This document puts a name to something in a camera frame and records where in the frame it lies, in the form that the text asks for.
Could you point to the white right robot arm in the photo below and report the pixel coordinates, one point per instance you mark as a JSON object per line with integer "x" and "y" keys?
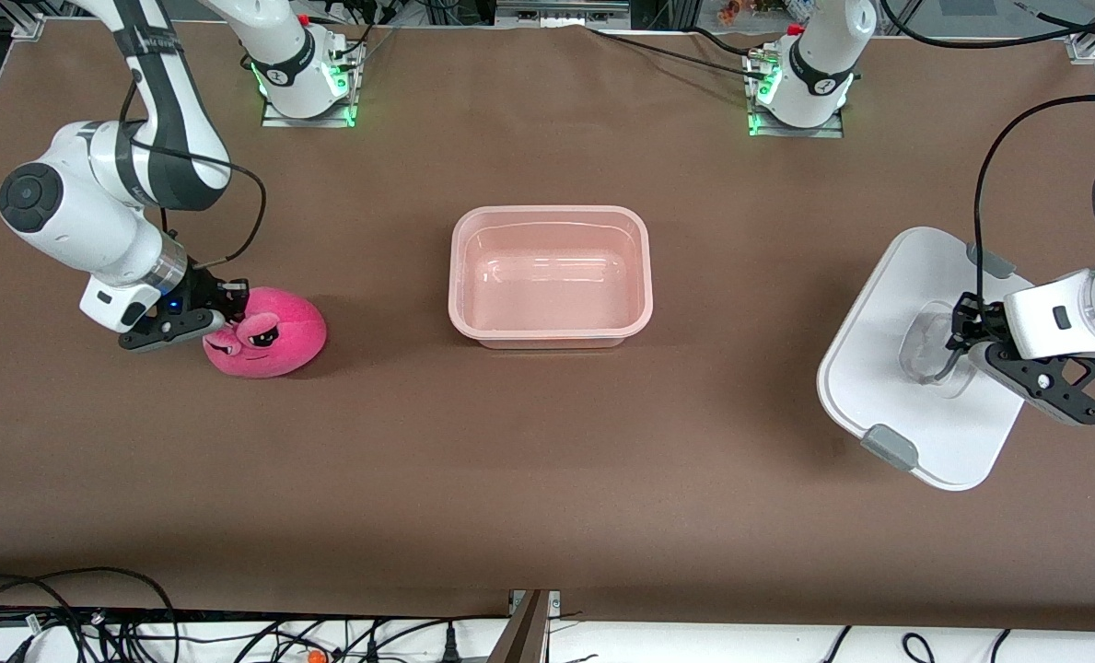
{"x": 68, "y": 221}

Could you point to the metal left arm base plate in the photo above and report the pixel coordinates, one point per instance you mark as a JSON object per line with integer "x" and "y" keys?
{"x": 814, "y": 133}

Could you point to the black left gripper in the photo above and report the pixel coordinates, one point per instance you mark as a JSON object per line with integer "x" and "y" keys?
{"x": 986, "y": 324}

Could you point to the pink plush toy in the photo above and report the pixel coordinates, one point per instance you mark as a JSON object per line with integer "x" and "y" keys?
{"x": 280, "y": 341}

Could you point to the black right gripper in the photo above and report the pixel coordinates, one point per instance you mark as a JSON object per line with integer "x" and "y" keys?
{"x": 203, "y": 287}

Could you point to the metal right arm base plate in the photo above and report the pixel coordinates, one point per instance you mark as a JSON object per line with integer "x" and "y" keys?
{"x": 321, "y": 122}

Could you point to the pink translucent plastic box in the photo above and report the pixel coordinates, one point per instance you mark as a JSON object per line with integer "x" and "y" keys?
{"x": 547, "y": 285}

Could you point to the aluminium profile beam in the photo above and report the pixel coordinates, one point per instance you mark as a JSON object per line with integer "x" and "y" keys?
{"x": 524, "y": 635}

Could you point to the grey metal equipment frame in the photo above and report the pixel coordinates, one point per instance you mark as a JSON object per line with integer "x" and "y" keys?
{"x": 561, "y": 11}

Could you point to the white box lid grey clips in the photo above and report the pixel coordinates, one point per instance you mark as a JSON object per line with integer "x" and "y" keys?
{"x": 879, "y": 368}

